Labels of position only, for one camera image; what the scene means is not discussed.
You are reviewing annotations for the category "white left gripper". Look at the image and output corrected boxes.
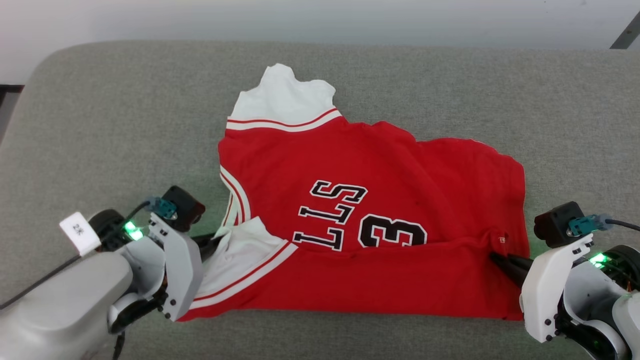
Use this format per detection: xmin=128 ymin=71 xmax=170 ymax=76
xmin=107 ymin=214 xmax=221 ymax=334

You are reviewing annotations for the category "right black cable teal connector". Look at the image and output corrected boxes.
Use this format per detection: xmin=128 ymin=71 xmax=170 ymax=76
xmin=567 ymin=214 xmax=640 ymax=237

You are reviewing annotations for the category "dark grey metal bracket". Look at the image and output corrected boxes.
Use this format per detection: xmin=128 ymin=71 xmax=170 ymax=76
xmin=610 ymin=11 xmax=640 ymax=50

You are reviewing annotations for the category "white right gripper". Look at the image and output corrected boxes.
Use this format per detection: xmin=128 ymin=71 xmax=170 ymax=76
xmin=489 ymin=234 xmax=595 ymax=344

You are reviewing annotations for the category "red and white basketball jersey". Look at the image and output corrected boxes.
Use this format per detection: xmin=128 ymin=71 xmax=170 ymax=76
xmin=177 ymin=63 xmax=531 ymax=322

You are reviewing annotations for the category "grey fabric sofa cushion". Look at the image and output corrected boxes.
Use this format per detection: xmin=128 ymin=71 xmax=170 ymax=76
xmin=0 ymin=40 xmax=640 ymax=360

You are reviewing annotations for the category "dark framed grey box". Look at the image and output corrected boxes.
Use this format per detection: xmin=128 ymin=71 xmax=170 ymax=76
xmin=0 ymin=84 xmax=25 ymax=146

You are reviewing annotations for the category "white paper label tag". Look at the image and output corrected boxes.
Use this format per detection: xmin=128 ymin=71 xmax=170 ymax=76
xmin=58 ymin=211 xmax=102 ymax=257

